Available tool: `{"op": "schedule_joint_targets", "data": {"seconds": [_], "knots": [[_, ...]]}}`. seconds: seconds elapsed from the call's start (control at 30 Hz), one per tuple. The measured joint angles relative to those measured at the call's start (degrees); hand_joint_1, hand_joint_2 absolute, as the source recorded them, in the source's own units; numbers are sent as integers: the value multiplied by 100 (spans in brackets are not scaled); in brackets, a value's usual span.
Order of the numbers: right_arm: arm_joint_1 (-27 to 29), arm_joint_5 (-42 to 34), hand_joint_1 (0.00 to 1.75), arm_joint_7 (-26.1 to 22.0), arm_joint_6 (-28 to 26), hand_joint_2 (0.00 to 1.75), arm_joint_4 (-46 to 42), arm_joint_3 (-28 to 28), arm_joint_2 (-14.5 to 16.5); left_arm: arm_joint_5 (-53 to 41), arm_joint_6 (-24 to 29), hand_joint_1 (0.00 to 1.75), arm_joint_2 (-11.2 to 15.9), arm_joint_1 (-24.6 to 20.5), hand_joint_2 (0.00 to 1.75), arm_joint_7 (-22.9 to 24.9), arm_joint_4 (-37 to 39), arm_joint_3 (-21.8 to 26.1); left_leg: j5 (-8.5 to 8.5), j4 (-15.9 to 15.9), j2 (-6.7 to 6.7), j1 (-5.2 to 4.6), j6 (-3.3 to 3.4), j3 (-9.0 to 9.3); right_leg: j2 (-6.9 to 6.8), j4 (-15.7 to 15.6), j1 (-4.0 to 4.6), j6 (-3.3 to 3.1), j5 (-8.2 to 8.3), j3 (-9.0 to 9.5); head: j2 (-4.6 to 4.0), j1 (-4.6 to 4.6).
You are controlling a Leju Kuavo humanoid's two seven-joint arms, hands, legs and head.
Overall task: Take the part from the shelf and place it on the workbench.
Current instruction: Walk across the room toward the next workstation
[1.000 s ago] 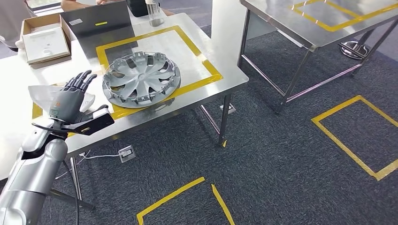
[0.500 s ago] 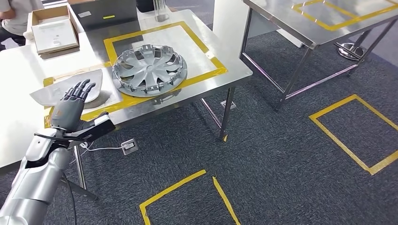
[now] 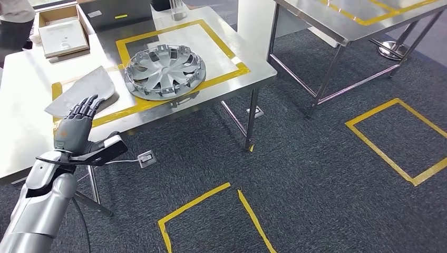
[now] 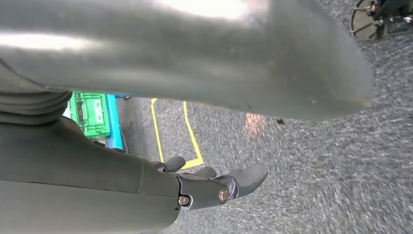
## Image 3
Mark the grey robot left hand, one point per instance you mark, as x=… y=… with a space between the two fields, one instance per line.
x=73 y=132

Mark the white curved plastic part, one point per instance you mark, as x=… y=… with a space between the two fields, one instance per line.
x=87 y=87

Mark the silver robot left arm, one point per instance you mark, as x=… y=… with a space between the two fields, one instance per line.
x=42 y=202

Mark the steel workbench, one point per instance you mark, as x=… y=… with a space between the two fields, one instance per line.
x=28 y=87

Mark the grey floor outlet plate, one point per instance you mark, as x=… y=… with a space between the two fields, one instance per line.
x=146 y=159
x=256 y=112

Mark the white flat box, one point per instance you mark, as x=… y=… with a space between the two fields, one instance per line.
x=63 y=38

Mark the grey plastic wheel hubcap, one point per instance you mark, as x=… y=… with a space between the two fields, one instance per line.
x=164 y=73

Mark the brown cardboard box tray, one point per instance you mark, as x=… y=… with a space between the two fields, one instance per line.
x=57 y=14

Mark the person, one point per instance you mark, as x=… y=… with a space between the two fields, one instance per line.
x=14 y=21

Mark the black box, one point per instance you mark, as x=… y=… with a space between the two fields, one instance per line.
x=115 y=8

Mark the black bag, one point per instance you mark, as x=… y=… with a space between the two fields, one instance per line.
x=160 y=4

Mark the clear bottle white lid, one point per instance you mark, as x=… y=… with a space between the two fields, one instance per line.
x=177 y=10

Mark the yellow tape bench outline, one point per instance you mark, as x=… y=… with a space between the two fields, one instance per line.
x=216 y=42

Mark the white panel desk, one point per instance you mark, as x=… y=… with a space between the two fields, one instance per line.
x=255 y=24

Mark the steel table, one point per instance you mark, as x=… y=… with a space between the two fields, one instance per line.
x=349 y=31

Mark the yellow floor tape square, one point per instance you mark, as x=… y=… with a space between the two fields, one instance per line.
x=377 y=146

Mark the chrome round base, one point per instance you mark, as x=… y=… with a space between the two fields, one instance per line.
x=393 y=50

